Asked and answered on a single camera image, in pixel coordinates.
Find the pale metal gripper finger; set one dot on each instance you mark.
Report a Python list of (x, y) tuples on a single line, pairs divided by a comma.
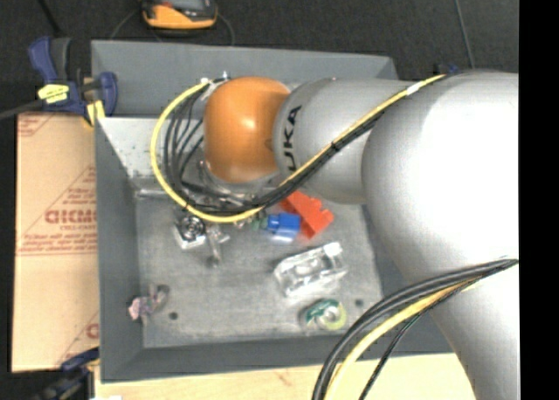
[(190, 229), (216, 250)]

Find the grey metal bin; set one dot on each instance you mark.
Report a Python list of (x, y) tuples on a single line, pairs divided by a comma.
[(244, 298)]

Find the blue toy block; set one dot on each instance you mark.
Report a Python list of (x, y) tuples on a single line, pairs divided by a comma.
[(285, 225)]

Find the red-orange toy block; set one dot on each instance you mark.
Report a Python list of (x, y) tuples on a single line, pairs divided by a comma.
[(311, 215)]

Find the clear plastic box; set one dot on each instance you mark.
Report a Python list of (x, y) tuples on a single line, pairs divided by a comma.
[(311, 269)]

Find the brown cardboard board, red print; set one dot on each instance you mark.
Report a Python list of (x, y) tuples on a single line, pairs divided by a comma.
[(52, 258)]

